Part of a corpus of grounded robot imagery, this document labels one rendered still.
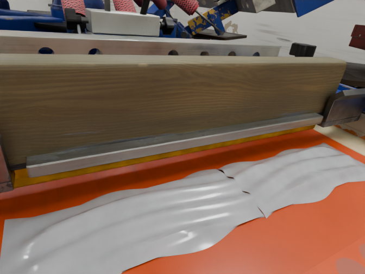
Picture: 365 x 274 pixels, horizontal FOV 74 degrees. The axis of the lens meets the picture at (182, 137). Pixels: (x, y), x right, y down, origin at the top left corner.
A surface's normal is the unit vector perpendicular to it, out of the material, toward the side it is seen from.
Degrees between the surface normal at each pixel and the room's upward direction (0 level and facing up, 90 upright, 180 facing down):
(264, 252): 0
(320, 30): 90
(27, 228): 11
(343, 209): 0
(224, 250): 0
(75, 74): 90
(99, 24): 90
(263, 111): 90
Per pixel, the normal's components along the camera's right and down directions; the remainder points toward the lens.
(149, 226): 0.29, -0.55
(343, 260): 0.11, -0.87
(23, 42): 0.46, 0.46
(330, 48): -0.88, 0.14
